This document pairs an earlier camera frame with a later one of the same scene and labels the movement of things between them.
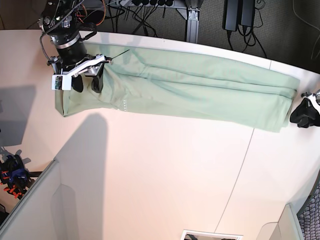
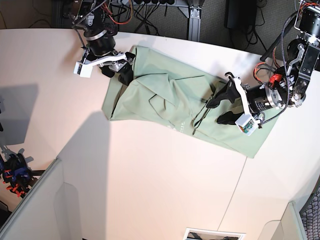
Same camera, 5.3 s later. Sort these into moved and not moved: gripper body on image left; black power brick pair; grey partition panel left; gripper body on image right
Moved: gripper body on image left; gripper body on image right
Not moved: grey partition panel left; black power brick pair
